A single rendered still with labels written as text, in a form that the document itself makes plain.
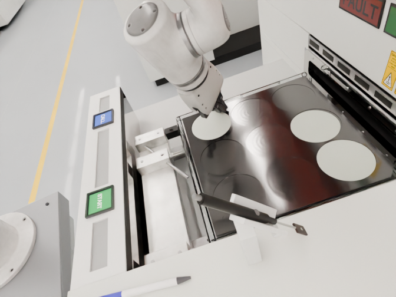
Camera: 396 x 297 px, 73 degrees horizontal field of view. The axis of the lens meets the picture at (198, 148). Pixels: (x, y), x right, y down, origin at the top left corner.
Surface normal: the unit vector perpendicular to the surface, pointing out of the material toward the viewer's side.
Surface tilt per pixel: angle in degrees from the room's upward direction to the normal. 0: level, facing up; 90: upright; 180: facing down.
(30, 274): 3
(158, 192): 0
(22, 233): 3
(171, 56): 107
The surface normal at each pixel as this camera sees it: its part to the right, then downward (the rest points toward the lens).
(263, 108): -0.25, -0.65
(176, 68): 0.25, 0.87
